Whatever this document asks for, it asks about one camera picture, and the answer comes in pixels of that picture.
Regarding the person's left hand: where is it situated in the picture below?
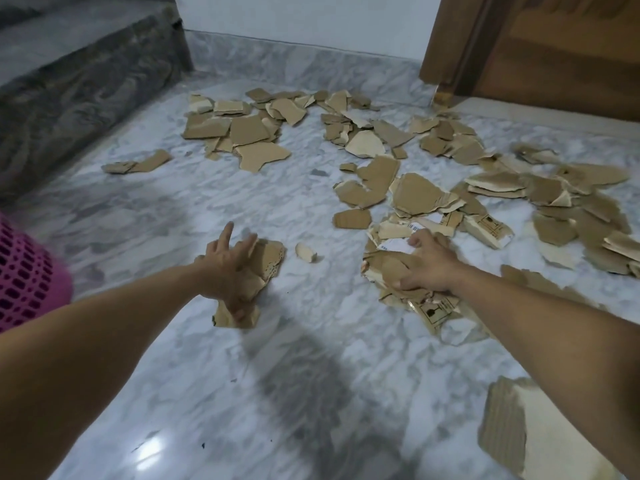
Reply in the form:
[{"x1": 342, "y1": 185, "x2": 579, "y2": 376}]
[{"x1": 192, "y1": 220, "x2": 259, "y2": 323}]

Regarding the person's right hand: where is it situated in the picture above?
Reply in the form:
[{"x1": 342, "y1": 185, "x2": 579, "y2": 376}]
[{"x1": 387, "y1": 228, "x2": 469, "y2": 295}]

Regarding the torn brown paper piece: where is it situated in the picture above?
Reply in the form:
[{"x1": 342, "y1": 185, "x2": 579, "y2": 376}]
[{"x1": 361, "y1": 249, "x2": 426, "y2": 303}]

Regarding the pink bin with black liner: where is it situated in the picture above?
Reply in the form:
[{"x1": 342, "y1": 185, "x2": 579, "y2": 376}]
[{"x1": 0, "y1": 212, "x2": 75, "y2": 335}]

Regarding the person's right forearm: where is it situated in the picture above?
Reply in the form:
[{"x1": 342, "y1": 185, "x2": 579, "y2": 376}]
[{"x1": 449, "y1": 267, "x2": 640, "y2": 461}]

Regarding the person's left forearm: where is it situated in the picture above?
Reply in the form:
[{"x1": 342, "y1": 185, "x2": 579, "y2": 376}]
[{"x1": 0, "y1": 259, "x2": 216, "y2": 480}]

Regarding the grey granite staircase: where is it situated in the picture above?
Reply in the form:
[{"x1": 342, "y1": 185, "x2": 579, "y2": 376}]
[{"x1": 0, "y1": 0, "x2": 195, "y2": 201}]

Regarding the brown wooden door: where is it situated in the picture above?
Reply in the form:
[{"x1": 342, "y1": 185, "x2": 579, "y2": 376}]
[{"x1": 419, "y1": 0, "x2": 640, "y2": 118}]

